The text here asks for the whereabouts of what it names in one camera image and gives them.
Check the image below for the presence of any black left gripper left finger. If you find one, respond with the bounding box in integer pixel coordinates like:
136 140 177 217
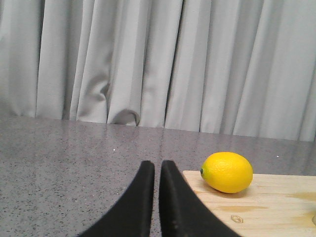
80 160 155 237

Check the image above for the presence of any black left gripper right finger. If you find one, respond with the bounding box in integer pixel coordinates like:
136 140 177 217
159 160 239 237

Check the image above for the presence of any yellow lemon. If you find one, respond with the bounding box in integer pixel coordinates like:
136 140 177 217
200 152 253 194

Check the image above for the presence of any wooden cutting board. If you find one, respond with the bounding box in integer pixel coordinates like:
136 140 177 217
183 170 316 237

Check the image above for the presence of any grey curtain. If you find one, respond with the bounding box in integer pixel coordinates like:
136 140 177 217
0 0 316 141

